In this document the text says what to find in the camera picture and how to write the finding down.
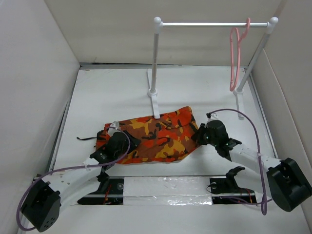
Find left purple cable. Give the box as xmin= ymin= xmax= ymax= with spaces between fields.
xmin=16 ymin=129 xmax=132 ymax=231

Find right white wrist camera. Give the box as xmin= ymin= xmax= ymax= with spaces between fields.
xmin=206 ymin=113 xmax=218 ymax=123

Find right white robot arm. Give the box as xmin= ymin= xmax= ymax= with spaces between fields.
xmin=192 ymin=120 xmax=312 ymax=212

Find white clothes rack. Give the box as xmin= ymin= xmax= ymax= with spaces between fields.
xmin=147 ymin=17 xmax=279 ymax=119

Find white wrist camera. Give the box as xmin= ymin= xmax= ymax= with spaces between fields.
xmin=107 ymin=121 xmax=120 ymax=137
xmin=206 ymin=113 xmax=218 ymax=123

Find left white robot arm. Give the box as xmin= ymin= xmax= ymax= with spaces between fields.
xmin=16 ymin=128 xmax=141 ymax=233

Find orange camouflage trousers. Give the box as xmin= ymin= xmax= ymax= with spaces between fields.
xmin=77 ymin=105 xmax=204 ymax=165

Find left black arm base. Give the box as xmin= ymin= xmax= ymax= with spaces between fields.
xmin=77 ymin=175 xmax=125 ymax=205

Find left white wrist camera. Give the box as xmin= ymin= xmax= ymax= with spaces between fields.
xmin=107 ymin=121 xmax=120 ymax=137

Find pink plastic clothes hanger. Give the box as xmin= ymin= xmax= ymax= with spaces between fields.
xmin=229 ymin=17 xmax=252 ymax=92

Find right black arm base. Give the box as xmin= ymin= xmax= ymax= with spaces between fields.
xmin=206 ymin=166 xmax=257 ymax=205

